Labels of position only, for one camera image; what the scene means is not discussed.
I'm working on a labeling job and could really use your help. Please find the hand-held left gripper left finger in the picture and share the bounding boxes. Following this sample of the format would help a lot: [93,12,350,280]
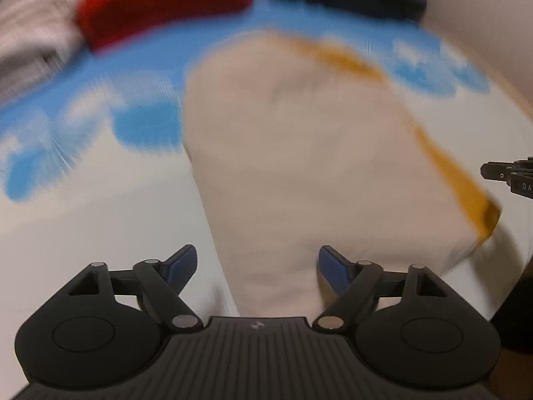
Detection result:
[64,244,205,334]

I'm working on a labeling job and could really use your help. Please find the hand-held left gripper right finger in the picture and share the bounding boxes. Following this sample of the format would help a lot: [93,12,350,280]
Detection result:
[312,245,455,334]

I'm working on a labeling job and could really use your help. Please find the beige and mustard jacket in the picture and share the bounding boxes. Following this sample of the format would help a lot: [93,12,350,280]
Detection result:
[181,29,503,320]

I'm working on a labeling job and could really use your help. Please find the blue white printed bed sheet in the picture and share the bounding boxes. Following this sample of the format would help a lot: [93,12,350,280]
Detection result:
[0,0,533,326]

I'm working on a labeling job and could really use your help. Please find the red folded blanket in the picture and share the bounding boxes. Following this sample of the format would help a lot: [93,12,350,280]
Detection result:
[77,0,255,53]

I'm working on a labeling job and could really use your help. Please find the white folded quilt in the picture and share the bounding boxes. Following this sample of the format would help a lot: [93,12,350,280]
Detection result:
[0,0,96,104]

